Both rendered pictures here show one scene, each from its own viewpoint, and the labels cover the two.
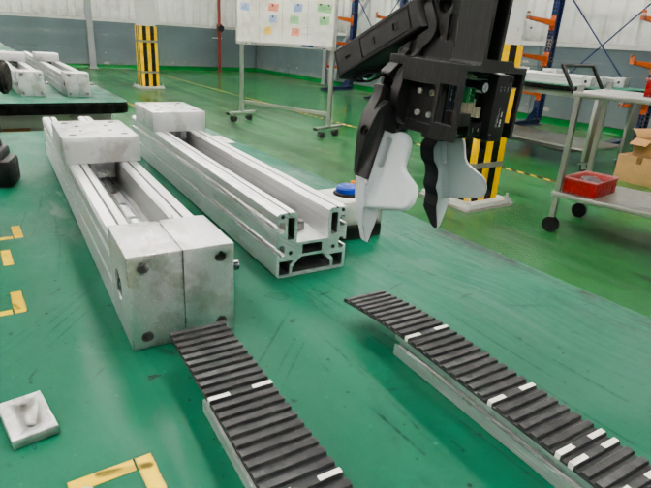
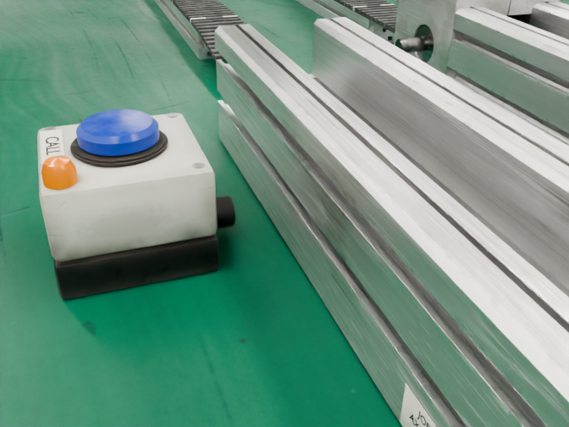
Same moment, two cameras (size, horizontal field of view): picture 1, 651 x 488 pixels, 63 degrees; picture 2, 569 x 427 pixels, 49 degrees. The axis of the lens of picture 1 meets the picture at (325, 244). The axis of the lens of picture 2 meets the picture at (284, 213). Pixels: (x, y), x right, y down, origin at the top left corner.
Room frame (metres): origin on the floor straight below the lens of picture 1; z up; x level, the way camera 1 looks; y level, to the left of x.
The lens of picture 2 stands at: (1.06, 0.11, 0.97)
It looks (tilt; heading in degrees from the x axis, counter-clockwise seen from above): 31 degrees down; 192
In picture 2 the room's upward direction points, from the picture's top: 1 degrees clockwise
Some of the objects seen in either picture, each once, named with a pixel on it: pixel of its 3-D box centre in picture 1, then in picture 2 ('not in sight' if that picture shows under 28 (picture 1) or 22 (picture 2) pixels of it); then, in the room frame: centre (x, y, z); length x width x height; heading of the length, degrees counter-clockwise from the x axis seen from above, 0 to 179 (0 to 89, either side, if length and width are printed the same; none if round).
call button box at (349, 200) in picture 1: (342, 212); (142, 193); (0.79, -0.02, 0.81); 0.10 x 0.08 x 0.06; 122
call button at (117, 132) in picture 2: (348, 191); (118, 139); (0.79, -0.03, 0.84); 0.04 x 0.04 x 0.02
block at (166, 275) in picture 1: (183, 275); (457, 38); (0.49, 0.14, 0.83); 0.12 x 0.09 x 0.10; 122
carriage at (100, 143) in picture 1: (95, 148); not in sight; (0.86, 0.39, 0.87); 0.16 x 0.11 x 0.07; 32
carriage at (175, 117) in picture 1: (170, 122); not in sight; (1.17, 0.36, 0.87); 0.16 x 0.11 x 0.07; 32
